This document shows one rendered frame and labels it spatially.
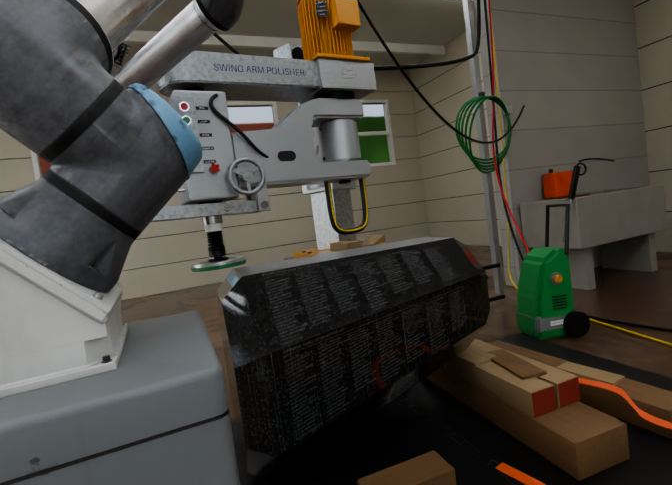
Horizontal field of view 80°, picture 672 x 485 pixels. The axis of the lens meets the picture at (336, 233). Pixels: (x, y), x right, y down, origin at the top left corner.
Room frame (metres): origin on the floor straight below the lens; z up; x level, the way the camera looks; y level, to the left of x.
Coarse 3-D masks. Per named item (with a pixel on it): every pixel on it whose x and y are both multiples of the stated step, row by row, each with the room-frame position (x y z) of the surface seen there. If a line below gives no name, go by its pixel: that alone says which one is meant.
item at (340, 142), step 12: (336, 120) 1.89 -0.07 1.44; (348, 120) 1.89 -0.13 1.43; (324, 132) 1.91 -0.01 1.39; (336, 132) 1.88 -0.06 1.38; (348, 132) 1.89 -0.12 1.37; (324, 144) 1.92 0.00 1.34; (336, 144) 1.88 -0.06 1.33; (348, 144) 1.89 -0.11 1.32; (324, 156) 1.93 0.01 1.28; (336, 156) 1.88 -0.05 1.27; (348, 156) 1.88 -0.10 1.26; (360, 156) 1.94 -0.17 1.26
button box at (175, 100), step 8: (176, 96) 1.49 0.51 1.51; (184, 96) 1.51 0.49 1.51; (192, 96) 1.52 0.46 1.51; (176, 104) 1.49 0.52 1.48; (192, 104) 1.52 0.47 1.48; (184, 112) 1.50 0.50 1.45; (192, 112) 1.52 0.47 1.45; (192, 120) 1.51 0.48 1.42; (192, 128) 1.51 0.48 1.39; (200, 168) 1.51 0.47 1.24
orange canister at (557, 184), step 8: (544, 176) 4.14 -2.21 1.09; (552, 176) 4.06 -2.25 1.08; (560, 176) 4.06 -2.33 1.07; (568, 176) 4.10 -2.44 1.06; (544, 184) 4.15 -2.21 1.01; (552, 184) 4.06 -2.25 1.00; (560, 184) 4.05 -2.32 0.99; (568, 184) 4.10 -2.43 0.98; (544, 192) 4.16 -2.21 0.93; (552, 192) 4.07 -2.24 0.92; (560, 192) 4.05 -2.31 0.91; (568, 192) 4.09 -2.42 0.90
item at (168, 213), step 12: (204, 204) 1.58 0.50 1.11; (216, 204) 1.60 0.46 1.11; (228, 204) 1.62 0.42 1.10; (240, 204) 1.65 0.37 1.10; (252, 204) 1.67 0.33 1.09; (264, 204) 1.66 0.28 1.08; (156, 216) 1.49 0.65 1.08; (168, 216) 1.51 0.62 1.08; (180, 216) 1.53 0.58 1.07; (192, 216) 1.55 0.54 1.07
